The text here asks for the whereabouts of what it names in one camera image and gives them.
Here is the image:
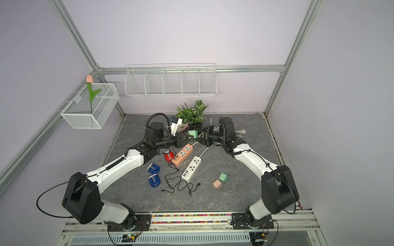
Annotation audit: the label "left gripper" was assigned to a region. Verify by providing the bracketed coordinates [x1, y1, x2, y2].
[155, 131, 194, 150]

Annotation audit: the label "green USB charger cube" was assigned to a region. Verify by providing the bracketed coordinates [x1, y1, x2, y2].
[188, 130, 199, 138]

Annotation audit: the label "black USB cable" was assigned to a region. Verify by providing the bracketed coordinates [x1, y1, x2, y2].
[164, 159, 198, 195]

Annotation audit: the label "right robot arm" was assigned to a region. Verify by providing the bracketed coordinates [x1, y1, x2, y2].
[196, 117, 300, 228]

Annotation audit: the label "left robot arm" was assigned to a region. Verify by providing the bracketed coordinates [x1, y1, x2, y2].
[62, 113, 193, 231]

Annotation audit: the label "blue electric shaver upper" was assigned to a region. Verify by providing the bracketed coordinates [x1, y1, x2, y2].
[147, 163, 160, 174]

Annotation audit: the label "blue electric shaver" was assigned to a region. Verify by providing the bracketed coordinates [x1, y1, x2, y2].
[147, 163, 160, 174]
[148, 174, 161, 188]

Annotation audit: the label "blue electric shaver lower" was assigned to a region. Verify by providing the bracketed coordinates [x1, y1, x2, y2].
[148, 174, 161, 188]

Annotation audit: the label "purple pink garden trowel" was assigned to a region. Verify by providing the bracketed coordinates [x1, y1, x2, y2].
[180, 124, 189, 132]

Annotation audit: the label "orange power strip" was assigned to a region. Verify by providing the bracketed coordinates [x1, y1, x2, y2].
[171, 144, 194, 167]

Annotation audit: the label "potted green plant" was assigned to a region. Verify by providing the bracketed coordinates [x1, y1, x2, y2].
[176, 100, 209, 129]

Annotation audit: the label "white power strip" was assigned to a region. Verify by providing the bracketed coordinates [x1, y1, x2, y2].
[181, 156, 202, 182]

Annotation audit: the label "green charger cube lower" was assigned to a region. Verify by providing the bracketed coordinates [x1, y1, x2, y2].
[219, 173, 229, 183]

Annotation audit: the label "pink charger cube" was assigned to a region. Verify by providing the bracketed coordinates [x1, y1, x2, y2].
[213, 179, 223, 190]

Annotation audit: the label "artificial pink tulip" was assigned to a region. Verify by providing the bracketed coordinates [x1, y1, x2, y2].
[86, 75, 102, 114]

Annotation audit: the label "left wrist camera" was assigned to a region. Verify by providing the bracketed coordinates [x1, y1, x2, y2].
[170, 116, 183, 136]

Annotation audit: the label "white coiled power cords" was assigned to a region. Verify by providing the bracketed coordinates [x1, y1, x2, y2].
[190, 116, 247, 158]

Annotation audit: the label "white wire wall shelf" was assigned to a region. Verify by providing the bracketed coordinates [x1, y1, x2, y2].
[124, 63, 218, 97]

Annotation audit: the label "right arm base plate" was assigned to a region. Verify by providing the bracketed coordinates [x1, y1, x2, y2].
[230, 212, 275, 230]

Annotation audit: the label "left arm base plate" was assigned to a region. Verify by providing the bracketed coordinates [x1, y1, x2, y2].
[108, 214, 152, 232]

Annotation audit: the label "white mesh wall basket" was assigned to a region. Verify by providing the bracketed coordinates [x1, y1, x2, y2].
[61, 83, 120, 129]

